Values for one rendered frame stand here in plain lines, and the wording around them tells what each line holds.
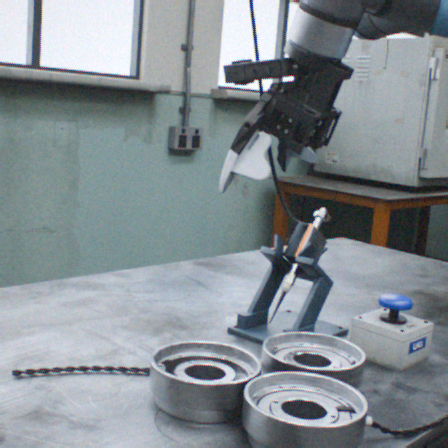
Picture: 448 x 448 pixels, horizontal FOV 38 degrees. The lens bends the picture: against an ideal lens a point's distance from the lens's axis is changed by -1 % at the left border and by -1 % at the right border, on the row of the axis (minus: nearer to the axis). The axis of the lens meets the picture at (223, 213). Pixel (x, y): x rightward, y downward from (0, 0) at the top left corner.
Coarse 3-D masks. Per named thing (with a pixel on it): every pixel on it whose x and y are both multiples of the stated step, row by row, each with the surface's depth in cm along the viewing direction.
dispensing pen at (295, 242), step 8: (320, 208) 85; (320, 216) 84; (328, 216) 85; (304, 224) 83; (296, 232) 83; (304, 232) 82; (296, 240) 82; (288, 248) 82; (296, 248) 82; (288, 256) 82; (296, 264) 82; (296, 272) 82; (288, 280) 82; (288, 288) 81; (280, 296) 81; (280, 304) 81
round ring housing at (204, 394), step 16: (160, 352) 64; (176, 352) 66; (192, 352) 66; (208, 352) 67; (224, 352) 66; (240, 352) 65; (160, 368) 62; (176, 368) 62; (192, 368) 63; (208, 368) 64; (224, 368) 63; (256, 368) 63; (160, 384) 58; (176, 384) 57; (192, 384) 57; (208, 384) 57; (224, 384) 57; (240, 384) 58; (160, 400) 60; (176, 400) 57; (192, 400) 57; (208, 400) 57; (224, 400) 57; (240, 400) 58; (176, 416) 58; (192, 416) 58; (208, 416) 58; (224, 416) 58; (240, 416) 59
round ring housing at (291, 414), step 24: (264, 384) 59; (288, 384) 60; (312, 384) 60; (336, 384) 59; (288, 408) 58; (312, 408) 58; (360, 408) 56; (264, 432) 52; (288, 432) 51; (312, 432) 51; (336, 432) 51; (360, 432) 53
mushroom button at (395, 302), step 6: (384, 294) 78; (390, 294) 78; (396, 294) 78; (378, 300) 77; (384, 300) 76; (390, 300) 76; (396, 300) 76; (402, 300) 76; (408, 300) 76; (384, 306) 76; (390, 306) 75; (396, 306) 75; (402, 306) 75; (408, 306) 76; (390, 312) 77; (396, 312) 77
